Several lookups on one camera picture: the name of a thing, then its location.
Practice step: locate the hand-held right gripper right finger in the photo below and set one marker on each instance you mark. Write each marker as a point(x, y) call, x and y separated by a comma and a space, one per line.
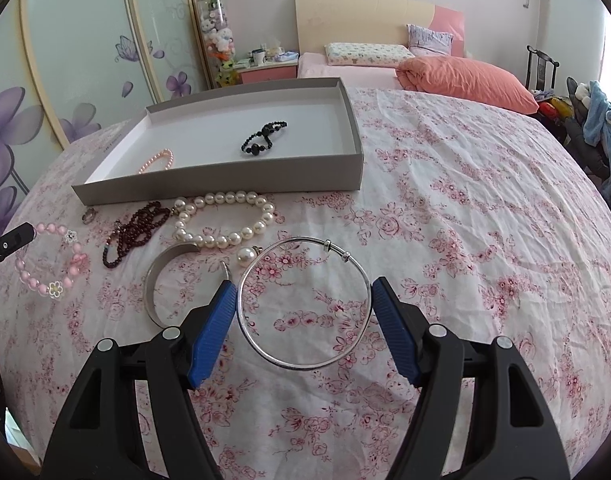
point(393, 330)

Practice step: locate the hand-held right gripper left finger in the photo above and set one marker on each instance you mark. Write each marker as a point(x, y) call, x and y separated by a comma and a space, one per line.
point(213, 330)

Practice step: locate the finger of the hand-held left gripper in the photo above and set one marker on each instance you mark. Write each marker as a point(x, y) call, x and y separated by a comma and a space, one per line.
point(7, 245)

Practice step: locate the white pearl earring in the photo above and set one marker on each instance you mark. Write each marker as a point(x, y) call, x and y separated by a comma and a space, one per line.
point(244, 256)

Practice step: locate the wide silver cuff bangle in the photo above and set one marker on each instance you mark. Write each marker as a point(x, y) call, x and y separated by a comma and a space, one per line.
point(158, 265)

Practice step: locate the thin silver bangle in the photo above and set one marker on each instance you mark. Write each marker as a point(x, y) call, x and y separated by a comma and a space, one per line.
point(328, 245)

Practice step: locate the grey cardboard box tray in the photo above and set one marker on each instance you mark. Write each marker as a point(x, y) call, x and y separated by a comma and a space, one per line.
point(210, 182)

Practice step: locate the floral sliding door wardrobe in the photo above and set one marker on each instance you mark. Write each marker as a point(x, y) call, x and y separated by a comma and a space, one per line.
point(85, 35)

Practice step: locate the folded orange duvet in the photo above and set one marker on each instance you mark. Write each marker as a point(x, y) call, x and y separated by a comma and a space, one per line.
point(465, 80)

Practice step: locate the pink nightstand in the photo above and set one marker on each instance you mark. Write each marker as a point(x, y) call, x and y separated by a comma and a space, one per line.
point(265, 74)

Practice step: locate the plain pink bed sheet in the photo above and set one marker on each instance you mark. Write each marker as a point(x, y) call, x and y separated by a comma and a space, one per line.
point(345, 72)

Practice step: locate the red and yellow plush toy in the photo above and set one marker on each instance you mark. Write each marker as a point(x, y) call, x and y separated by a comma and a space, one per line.
point(555, 108)

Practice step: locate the white mug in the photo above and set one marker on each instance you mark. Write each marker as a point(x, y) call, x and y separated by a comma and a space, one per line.
point(258, 58)

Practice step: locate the grey chair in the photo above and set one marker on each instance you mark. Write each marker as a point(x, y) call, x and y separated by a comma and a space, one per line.
point(578, 125)

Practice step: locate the white patterned pillow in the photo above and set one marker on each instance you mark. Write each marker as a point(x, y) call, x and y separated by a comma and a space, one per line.
point(365, 54)

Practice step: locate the purple patterned pillow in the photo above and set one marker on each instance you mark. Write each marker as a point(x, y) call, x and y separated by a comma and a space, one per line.
point(430, 40)

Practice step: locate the blue bathrobe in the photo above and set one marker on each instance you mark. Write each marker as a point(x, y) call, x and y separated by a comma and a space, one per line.
point(603, 125)

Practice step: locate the dark wooden chair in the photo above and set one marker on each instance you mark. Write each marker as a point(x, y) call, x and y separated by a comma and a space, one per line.
point(540, 70)

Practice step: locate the clear tube of plush toys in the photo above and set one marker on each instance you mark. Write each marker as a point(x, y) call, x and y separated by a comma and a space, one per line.
point(218, 30)

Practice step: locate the cream and pink headboard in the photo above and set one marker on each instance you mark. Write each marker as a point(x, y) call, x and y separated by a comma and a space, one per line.
point(355, 17)

